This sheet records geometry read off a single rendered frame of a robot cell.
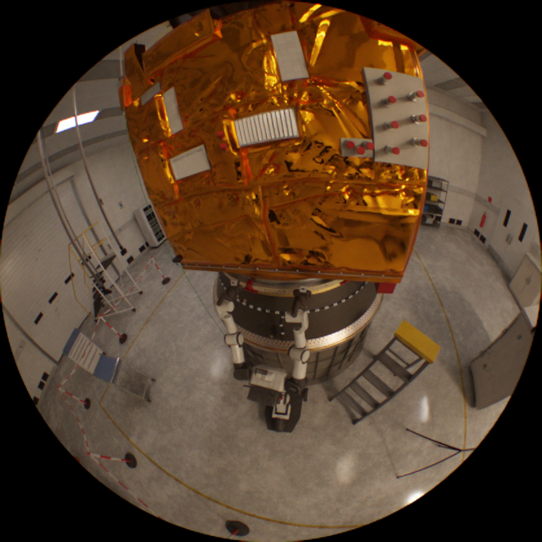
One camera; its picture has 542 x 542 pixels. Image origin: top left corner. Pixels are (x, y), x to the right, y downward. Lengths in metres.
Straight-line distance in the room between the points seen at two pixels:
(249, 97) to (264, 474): 3.43
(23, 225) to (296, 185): 7.89
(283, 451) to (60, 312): 7.64
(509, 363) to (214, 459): 4.17
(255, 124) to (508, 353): 3.67
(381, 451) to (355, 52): 3.50
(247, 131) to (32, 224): 7.53
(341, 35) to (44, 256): 8.00
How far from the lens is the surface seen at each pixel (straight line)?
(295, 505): 2.93
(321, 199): 0.96
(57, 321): 8.01
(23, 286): 7.86
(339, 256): 1.11
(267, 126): 0.99
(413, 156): 0.98
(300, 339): 1.10
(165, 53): 1.44
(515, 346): 3.26
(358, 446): 2.75
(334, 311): 1.52
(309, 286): 1.29
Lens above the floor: 2.63
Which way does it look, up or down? 39 degrees down
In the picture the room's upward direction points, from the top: 12 degrees counter-clockwise
